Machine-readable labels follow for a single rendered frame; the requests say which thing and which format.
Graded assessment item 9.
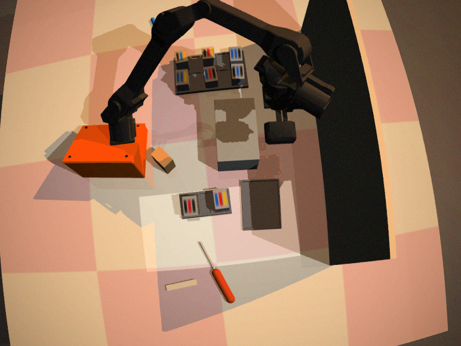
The red-handled screwdriver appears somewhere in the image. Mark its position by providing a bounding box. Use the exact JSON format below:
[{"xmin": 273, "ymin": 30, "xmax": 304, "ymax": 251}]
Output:
[{"xmin": 199, "ymin": 242, "xmax": 235, "ymax": 304}]

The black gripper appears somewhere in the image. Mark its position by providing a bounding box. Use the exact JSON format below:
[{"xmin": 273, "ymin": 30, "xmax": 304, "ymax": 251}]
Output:
[{"xmin": 259, "ymin": 72, "xmax": 297, "ymax": 144}]

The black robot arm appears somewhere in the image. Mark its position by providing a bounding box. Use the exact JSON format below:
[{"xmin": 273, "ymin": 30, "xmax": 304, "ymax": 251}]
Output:
[{"xmin": 100, "ymin": 0, "xmax": 335, "ymax": 146}]

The tan flat bar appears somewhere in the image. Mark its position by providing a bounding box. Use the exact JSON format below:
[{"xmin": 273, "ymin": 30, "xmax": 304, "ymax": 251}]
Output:
[{"xmin": 166, "ymin": 279, "xmax": 197, "ymax": 291}]

